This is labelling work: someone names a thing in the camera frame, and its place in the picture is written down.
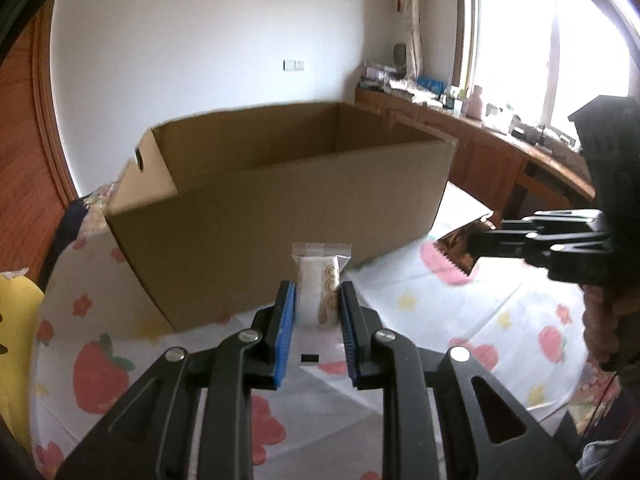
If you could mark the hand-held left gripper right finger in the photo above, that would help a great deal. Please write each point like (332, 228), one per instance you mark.
(351, 340)

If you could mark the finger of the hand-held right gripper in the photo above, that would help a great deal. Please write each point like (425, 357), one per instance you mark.
(560, 221)
(560, 255)

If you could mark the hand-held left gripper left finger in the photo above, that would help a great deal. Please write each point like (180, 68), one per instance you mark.
(284, 340)

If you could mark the white biscuit packet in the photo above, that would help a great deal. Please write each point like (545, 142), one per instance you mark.
(317, 285)

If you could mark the golden brown snack packet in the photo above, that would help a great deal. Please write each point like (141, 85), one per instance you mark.
(457, 245)

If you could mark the brown cardboard box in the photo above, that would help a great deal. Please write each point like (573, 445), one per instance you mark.
(280, 230)

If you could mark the person's right hand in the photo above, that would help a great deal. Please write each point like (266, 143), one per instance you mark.
(602, 330)

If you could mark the long wooden cabinet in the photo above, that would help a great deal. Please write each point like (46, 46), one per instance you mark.
(490, 165)

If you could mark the strawberry print bed sheet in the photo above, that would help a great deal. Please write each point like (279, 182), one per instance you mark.
(450, 320)

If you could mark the pink bottle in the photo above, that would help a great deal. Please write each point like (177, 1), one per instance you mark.
(475, 104)

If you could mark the wooden framed window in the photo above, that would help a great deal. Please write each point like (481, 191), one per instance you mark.
(540, 45)

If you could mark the row of blue boxes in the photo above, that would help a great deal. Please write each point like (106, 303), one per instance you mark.
(431, 84)

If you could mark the pile of papers and packets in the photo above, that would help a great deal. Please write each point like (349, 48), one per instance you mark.
(385, 80)

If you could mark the small round green fan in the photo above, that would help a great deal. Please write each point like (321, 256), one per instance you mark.
(400, 53)

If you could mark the dark blue cloth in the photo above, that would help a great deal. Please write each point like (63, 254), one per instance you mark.
(70, 225)

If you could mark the pale patterned curtain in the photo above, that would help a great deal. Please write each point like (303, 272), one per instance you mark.
(412, 20)

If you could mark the yellow plush pillow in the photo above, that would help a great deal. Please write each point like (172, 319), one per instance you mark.
(17, 340)

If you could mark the wooden headboard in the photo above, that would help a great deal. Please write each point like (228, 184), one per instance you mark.
(30, 135)

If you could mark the white wall switch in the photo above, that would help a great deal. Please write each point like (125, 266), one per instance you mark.
(293, 65)

